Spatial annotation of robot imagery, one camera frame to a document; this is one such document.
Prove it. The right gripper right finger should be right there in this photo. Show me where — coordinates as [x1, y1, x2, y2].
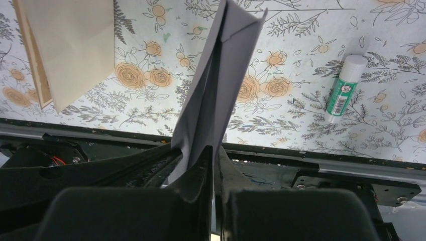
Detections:
[215, 148, 379, 240]

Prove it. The grey lavender envelope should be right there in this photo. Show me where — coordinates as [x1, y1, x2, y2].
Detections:
[168, 1, 268, 183]

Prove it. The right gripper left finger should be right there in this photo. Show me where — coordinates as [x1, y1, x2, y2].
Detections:
[35, 146, 212, 240]

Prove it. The beige lined letter paper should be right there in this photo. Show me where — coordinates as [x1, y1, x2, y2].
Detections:
[13, 1, 115, 112]

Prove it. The green white glue stick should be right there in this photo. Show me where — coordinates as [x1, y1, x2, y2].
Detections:
[325, 55, 368, 124]

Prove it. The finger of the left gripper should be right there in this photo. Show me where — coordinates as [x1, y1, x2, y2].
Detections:
[1, 144, 182, 210]

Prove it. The floral patterned table mat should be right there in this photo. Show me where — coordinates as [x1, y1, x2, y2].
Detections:
[1, 1, 425, 163]

